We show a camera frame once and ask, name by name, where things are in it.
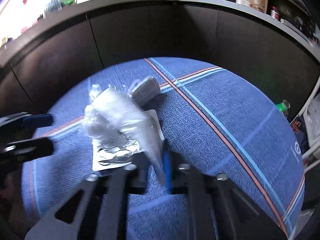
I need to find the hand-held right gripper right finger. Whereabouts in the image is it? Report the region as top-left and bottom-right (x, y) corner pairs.
(162, 146), (290, 240)

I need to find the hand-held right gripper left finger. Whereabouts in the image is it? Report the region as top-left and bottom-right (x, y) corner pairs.
(24, 152), (165, 240)

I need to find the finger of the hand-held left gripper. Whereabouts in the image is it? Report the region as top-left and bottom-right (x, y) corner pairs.
(5, 137), (54, 159)
(0, 114), (53, 130)

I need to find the clear plastic wrapper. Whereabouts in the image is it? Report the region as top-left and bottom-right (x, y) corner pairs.
(84, 84), (165, 184)

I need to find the silver blister pack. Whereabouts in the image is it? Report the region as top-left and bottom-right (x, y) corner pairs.
(91, 109), (165, 172)

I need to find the blue plaid tablecloth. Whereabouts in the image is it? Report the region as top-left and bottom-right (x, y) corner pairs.
(21, 56), (306, 240)

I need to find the grey paper cupcake liner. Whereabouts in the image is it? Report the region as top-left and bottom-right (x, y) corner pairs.
(127, 77), (161, 105)

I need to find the green thermos flask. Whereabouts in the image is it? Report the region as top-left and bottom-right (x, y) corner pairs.
(276, 100), (290, 117)

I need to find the dark blue sack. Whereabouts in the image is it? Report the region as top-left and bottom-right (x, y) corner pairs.
(290, 119), (309, 155)

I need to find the white storage rack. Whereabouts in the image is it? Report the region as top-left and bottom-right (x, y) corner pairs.
(301, 75), (320, 170)

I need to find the dark kitchen base cabinet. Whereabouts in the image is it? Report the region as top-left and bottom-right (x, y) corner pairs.
(0, 0), (320, 120)

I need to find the white plastic bags bundle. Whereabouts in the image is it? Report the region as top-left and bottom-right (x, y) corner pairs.
(306, 97), (320, 148)

